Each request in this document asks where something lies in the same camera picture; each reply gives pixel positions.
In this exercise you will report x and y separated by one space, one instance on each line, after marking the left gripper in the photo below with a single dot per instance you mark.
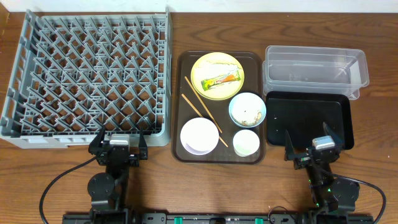
117 154

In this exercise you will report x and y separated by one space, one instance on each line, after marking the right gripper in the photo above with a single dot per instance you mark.
289 151

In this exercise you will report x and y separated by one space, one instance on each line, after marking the white cup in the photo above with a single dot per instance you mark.
245 143

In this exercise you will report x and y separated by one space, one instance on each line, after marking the light blue bowl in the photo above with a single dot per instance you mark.
247 110

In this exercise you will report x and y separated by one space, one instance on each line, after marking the green orange snack wrapper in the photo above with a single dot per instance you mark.
210 83

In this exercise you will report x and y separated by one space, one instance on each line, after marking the white tissue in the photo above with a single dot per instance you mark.
210 70

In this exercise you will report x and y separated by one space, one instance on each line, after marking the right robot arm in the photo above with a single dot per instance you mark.
335 197

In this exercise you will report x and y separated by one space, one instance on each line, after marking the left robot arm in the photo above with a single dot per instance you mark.
108 189

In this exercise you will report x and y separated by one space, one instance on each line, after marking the black waste tray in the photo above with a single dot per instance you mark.
302 115

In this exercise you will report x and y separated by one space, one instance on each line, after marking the white round bowl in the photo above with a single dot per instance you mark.
199 136

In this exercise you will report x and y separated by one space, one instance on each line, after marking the lower wooden chopstick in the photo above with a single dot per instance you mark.
200 115

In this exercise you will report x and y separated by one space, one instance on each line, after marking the wooden chopstick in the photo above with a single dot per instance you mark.
202 103
200 115

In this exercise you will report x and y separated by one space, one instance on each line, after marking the clear plastic bin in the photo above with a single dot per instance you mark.
315 70

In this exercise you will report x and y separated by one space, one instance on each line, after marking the grey plastic dish rack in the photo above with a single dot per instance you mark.
74 75

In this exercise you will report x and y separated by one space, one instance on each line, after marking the upper wooden chopstick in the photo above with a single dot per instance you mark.
202 103

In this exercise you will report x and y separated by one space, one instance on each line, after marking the yellow round plate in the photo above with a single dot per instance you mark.
223 91

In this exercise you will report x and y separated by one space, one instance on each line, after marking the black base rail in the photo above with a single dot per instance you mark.
277 218

